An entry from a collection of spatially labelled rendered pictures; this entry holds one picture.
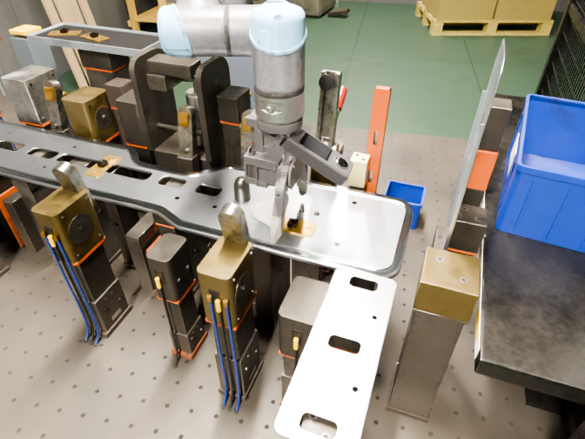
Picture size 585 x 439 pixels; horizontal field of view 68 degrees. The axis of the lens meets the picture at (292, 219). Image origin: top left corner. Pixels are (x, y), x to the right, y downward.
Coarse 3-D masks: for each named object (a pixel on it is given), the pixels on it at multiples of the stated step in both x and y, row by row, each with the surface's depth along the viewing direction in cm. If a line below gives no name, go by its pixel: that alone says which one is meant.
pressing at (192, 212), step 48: (48, 144) 104; (96, 144) 104; (96, 192) 89; (144, 192) 88; (192, 192) 88; (288, 192) 88; (336, 192) 88; (288, 240) 77; (336, 240) 77; (384, 240) 77
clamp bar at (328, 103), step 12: (324, 72) 81; (336, 72) 82; (324, 84) 80; (336, 84) 82; (324, 96) 84; (336, 96) 83; (324, 108) 86; (336, 108) 84; (324, 120) 87; (336, 120) 86; (324, 132) 88
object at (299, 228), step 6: (288, 222) 79; (294, 222) 79; (300, 222) 80; (306, 222) 80; (288, 228) 79; (294, 228) 79; (300, 228) 79; (312, 228) 79; (300, 234) 78; (306, 234) 77; (312, 234) 77
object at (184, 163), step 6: (180, 156) 101; (180, 162) 101; (186, 162) 101; (192, 162) 101; (198, 162) 103; (180, 168) 103; (186, 168) 102; (192, 168) 101; (198, 168) 104; (210, 246) 119
